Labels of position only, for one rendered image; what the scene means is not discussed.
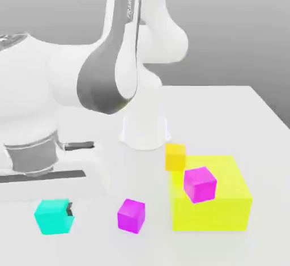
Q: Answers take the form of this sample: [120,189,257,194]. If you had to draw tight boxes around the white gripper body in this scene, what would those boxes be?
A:
[0,150,111,201]

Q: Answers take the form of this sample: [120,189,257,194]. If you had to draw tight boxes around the small cyan cube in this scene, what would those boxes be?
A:
[33,198,76,236]

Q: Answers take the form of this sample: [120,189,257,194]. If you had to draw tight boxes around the small magenta cube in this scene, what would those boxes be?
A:
[117,198,146,235]
[183,166,218,204]

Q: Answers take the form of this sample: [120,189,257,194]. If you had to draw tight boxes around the small orange cube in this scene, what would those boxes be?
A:
[164,143,187,172]

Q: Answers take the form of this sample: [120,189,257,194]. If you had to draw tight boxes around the large yellow box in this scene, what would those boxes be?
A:
[168,155,254,233]

